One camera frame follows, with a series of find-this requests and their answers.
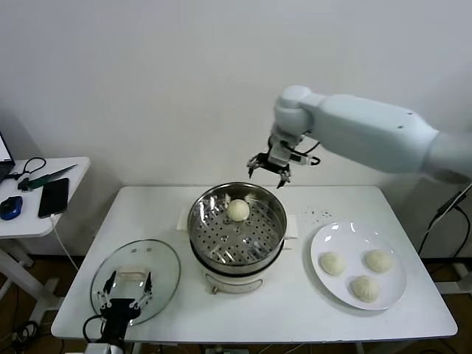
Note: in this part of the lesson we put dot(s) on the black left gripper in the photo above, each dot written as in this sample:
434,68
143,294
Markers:
116,313

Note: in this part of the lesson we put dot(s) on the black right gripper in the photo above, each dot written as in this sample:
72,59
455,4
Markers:
267,159

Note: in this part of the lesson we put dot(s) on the round glass pot lid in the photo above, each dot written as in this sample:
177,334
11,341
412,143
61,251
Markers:
162,265

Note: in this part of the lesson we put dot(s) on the white steamed baozi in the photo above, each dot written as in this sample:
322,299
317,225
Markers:
364,288
332,263
237,210
378,260

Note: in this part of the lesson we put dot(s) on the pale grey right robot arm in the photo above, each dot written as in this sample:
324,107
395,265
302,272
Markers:
368,129

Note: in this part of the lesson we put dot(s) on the stainless steel steamer basket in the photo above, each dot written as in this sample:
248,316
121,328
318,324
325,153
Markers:
206,225

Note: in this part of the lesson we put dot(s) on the steel steamer pot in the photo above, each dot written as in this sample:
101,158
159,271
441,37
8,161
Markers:
232,282

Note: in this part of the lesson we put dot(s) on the large white plate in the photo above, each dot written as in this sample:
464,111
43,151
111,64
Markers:
346,239

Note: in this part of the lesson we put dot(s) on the white side table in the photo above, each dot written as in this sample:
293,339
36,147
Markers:
29,228

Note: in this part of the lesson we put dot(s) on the black smartphone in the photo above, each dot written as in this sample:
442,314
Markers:
53,198

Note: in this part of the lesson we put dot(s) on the dark green flat tool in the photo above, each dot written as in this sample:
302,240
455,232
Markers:
48,177

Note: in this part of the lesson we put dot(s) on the blue computer mouse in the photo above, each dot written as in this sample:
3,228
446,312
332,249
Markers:
10,208

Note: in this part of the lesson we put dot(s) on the black plug adapter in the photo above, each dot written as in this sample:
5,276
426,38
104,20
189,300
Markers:
24,184

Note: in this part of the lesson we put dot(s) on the black laptop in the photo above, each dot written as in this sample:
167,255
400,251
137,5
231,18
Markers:
4,167

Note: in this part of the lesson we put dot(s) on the white table base bar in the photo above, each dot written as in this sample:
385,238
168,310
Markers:
465,276

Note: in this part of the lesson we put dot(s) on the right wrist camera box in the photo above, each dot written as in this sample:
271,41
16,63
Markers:
280,153

